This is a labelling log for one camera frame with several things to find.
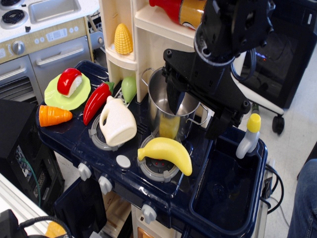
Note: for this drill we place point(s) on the black rolling cabinet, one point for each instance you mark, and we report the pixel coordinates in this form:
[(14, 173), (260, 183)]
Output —
[(280, 65)]

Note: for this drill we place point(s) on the red and white toy sushi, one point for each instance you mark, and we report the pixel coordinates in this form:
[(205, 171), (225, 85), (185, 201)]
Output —
[(69, 81)]

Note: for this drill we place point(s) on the yellow toy banana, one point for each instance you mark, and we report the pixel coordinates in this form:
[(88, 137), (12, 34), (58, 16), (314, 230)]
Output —
[(162, 148)]

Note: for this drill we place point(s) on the grey wooden toy stove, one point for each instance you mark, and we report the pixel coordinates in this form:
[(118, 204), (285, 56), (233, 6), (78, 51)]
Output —
[(39, 39)]

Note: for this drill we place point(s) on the grey and yellow toy faucet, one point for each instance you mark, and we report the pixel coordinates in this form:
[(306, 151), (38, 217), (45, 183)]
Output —
[(249, 142)]

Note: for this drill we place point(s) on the black computer case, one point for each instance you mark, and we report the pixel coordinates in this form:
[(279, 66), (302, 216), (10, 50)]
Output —
[(24, 159)]

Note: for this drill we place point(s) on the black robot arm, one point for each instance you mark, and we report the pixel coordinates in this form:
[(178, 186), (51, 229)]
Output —
[(228, 28)]

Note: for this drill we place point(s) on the cream toy kitchen shelf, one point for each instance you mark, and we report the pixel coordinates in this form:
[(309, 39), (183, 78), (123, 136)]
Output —
[(152, 32)]

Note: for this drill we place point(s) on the orange toy carrot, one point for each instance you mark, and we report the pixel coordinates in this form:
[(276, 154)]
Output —
[(49, 115)]

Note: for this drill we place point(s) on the red toy chili pepper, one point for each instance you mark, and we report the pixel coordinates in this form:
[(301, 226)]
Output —
[(97, 99)]

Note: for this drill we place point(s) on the red toy ketchup bottle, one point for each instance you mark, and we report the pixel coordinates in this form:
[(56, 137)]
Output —
[(188, 13)]

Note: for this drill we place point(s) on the stainless steel pot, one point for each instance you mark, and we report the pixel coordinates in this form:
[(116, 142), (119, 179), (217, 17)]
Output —
[(162, 121)]

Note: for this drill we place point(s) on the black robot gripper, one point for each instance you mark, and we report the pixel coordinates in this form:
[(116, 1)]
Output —
[(210, 84)]

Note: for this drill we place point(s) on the navy blue toy kitchen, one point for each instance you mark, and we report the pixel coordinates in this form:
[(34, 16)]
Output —
[(220, 199)]

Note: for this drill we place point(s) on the blue jeans leg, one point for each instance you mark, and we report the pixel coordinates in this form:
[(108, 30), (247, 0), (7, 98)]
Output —
[(304, 216)]

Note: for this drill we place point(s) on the light green toy plate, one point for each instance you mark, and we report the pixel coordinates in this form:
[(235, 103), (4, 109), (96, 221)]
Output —
[(53, 98)]

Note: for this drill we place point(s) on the cream toy detergent jug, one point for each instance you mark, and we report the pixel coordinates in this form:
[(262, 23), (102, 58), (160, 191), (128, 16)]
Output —
[(117, 122)]

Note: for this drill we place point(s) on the green toy pear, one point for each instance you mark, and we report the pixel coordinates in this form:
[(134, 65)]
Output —
[(128, 88)]

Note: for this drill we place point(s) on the yellow toy corn cob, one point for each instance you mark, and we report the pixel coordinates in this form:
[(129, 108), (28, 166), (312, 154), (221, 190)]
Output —
[(123, 42)]

